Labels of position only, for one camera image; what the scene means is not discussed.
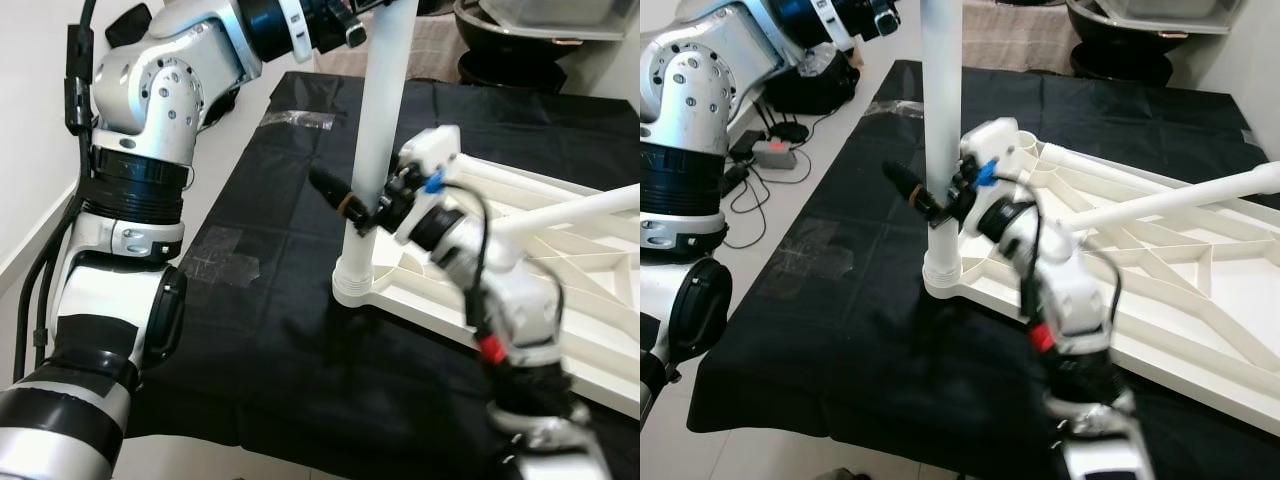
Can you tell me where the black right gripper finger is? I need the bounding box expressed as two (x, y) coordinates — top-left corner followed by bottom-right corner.
(308, 165), (377, 233)
(882, 160), (947, 225)

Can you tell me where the beige cloth cover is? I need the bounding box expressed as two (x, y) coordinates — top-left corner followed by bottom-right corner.
(960, 0), (1072, 77)
(314, 14), (462, 82)

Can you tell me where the clear tape strip patch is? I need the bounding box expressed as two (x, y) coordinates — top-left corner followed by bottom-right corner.
(864, 97), (927, 120)
(259, 107), (339, 132)

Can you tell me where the clear tape cross patch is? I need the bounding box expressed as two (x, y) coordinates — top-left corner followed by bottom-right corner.
(769, 214), (857, 282)
(182, 224), (264, 287)

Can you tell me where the black wifi router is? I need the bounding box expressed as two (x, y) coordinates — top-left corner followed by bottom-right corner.
(749, 99), (812, 147)

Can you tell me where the grey box red label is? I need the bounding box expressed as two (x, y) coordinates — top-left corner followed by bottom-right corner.
(751, 139), (800, 170)

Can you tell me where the black table cloth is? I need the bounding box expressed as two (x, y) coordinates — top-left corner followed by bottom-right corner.
(688, 60), (1280, 473)
(125, 70), (641, 477)

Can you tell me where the black round tub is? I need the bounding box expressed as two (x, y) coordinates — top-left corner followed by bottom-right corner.
(454, 0), (641, 87)
(1064, 0), (1232, 82)

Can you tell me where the white plastic table top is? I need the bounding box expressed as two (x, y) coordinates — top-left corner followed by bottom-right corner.
(332, 150), (641, 417)
(922, 118), (1280, 437)

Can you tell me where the clear plastic storage box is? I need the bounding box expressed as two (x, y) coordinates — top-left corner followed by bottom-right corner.
(1094, 0), (1217, 22)
(479, 0), (641, 42)

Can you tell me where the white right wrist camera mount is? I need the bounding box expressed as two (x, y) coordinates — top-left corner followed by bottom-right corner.
(395, 125), (464, 247)
(958, 117), (1024, 237)

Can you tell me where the black floor cable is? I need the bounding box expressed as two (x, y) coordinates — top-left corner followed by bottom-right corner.
(724, 150), (813, 253)

